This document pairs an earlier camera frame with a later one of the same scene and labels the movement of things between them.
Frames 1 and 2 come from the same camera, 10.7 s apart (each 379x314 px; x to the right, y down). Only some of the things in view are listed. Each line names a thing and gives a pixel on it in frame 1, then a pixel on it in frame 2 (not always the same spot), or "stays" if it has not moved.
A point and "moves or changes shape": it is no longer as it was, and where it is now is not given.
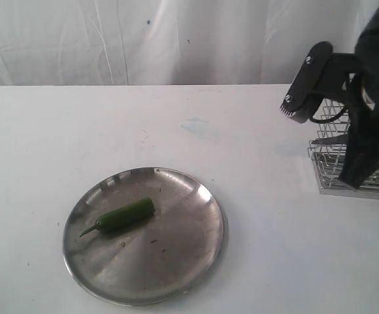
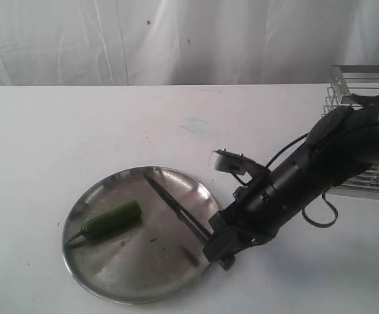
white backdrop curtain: x=159 y=42 stays
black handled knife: x=341 y=139 moves or changes shape
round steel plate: x=159 y=259 stays
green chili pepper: x=135 y=212 moves or changes shape
